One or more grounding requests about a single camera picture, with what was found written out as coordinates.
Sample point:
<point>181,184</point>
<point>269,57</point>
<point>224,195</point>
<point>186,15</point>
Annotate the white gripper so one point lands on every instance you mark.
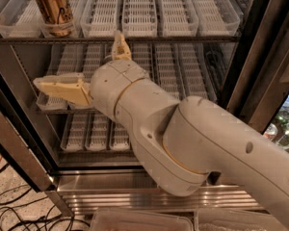
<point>114,79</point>

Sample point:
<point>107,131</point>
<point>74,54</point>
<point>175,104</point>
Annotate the orange gold drink can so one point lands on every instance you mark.
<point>57,17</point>

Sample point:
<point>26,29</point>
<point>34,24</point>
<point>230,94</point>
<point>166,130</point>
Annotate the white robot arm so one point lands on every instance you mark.
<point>179,142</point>

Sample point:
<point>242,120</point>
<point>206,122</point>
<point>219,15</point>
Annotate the shelf tray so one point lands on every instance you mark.
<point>139,18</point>
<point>100,18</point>
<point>20,19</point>
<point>216,17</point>
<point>77,7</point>
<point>178,18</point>

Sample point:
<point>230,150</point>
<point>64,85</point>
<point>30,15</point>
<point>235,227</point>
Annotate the top shelf leftmost tray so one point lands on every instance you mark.
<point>20,19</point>

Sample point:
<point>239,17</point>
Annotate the open fridge door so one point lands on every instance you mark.
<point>28,139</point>

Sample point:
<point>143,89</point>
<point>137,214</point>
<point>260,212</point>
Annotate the right glass fridge door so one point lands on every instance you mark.
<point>257,82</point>

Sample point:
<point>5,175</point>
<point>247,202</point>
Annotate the left clear plastic bin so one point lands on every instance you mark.
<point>111,219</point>

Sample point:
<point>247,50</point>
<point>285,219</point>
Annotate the clear plastic bin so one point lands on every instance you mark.
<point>214,219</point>
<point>111,219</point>

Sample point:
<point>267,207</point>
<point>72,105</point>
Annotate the right clear plastic bin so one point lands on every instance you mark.
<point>214,219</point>

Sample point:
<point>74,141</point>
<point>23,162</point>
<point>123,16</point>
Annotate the middle wire fridge shelf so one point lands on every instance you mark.
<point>68,110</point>

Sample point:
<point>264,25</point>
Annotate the wire fridge shelf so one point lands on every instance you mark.
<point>106,151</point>
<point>68,110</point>
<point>195,39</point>

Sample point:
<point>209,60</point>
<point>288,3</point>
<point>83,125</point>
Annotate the bottom wire fridge shelf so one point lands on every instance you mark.
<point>106,151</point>

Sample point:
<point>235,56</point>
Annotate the top wire fridge shelf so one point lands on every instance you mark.
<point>195,39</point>

